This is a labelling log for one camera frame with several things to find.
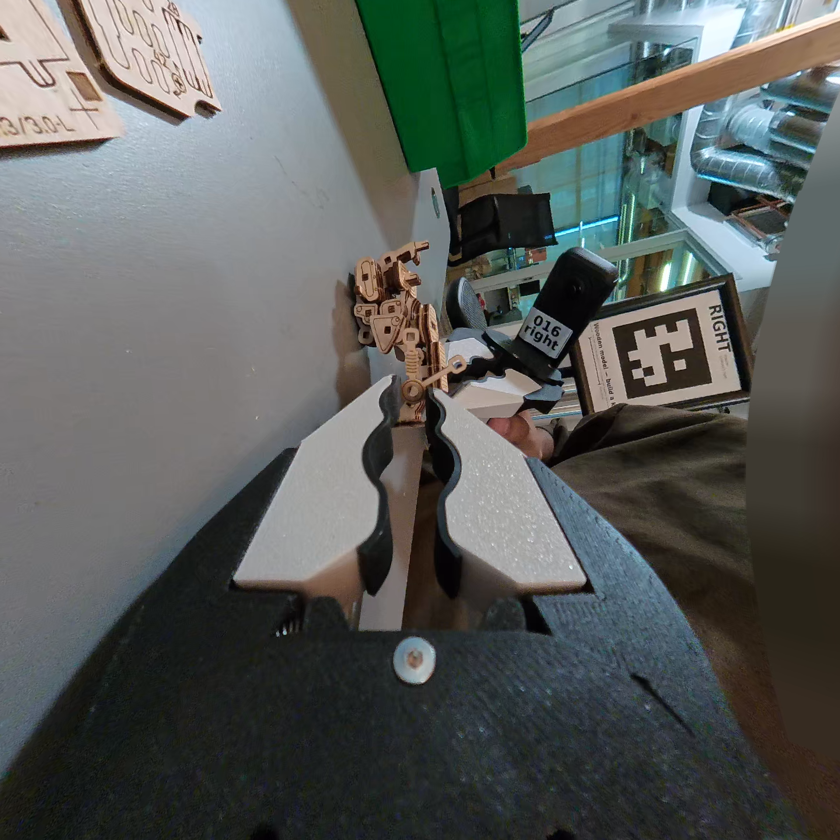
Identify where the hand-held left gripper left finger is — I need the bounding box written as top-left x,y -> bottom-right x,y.
233,375 -> 401,621

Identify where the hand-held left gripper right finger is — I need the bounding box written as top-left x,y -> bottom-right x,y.
425,387 -> 589,616

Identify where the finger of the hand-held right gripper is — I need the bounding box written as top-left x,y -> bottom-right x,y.
451,371 -> 565,421
445,330 -> 505,380

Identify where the small wooden lever piece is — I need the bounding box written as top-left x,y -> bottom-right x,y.
399,354 -> 468,421

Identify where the wooden robot model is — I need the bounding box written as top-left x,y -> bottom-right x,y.
353,239 -> 439,388

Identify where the person's right hand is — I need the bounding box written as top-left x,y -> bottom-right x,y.
487,411 -> 560,462

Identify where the black fabric bag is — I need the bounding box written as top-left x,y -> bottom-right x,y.
456,192 -> 559,263

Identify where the framed black white marker sign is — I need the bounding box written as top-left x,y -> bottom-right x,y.
567,274 -> 754,416

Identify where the copper pipe fitting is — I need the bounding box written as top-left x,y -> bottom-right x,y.
727,200 -> 796,252

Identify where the green plastic box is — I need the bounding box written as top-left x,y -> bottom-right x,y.
354,0 -> 530,191

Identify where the laser-cut wooden sheet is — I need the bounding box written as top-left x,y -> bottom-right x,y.
0,0 -> 126,149
69,0 -> 223,123

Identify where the silver flexible duct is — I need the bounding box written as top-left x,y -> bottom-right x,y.
689,66 -> 840,201

